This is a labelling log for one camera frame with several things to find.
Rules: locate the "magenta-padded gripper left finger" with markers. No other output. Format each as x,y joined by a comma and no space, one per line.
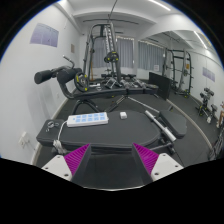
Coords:
76,159

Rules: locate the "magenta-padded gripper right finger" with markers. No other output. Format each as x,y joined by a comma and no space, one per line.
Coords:
148,159

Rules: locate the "silver barbell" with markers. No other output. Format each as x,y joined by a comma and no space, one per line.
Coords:
160,126

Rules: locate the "black padded flat bench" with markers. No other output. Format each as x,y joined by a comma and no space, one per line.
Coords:
116,133

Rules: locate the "white power strip blue sockets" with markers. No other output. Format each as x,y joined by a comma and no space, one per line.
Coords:
86,119

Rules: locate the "metal key bunch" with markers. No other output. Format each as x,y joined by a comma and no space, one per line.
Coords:
50,125

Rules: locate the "black weight bench roller pads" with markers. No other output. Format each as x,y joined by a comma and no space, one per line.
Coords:
100,93

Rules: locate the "large black box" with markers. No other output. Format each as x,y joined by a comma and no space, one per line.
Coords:
160,86

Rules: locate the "chrome dumbbell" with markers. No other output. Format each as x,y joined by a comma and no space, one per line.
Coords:
138,83
126,83

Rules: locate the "black weight plate yellow marks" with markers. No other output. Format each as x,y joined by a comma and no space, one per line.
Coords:
81,81

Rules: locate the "dumbbell rack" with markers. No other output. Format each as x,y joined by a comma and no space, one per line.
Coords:
206,103

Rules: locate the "black power rack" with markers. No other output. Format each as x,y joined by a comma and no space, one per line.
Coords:
182,71

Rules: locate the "grey window curtain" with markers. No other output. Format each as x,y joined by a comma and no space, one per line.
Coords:
126,53
150,56

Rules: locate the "black plate on machine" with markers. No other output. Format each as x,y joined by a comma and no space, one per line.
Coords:
111,57

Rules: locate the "long ceiling light strip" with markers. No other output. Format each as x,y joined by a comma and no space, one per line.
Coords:
200,40
159,5

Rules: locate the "white wall outlet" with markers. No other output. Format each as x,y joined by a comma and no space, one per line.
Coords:
23,140

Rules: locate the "small purple wall poster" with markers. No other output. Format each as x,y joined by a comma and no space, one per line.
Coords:
208,74

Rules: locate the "large purple wall poster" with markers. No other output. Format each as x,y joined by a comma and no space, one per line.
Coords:
44,34

